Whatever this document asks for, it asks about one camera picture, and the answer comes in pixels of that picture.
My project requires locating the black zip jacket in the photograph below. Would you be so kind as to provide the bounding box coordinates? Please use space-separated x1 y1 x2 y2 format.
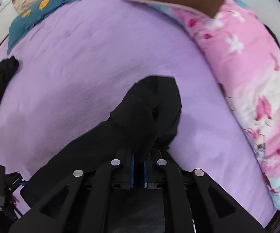
20 76 181 207

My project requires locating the purple bed sheet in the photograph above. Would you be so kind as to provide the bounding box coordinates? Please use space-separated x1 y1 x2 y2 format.
0 0 276 226

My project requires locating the pink floral duvet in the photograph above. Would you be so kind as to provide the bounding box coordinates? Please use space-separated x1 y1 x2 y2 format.
145 0 280 211

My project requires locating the teal orange print pillowcase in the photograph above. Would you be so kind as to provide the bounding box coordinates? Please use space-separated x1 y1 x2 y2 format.
7 0 81 54

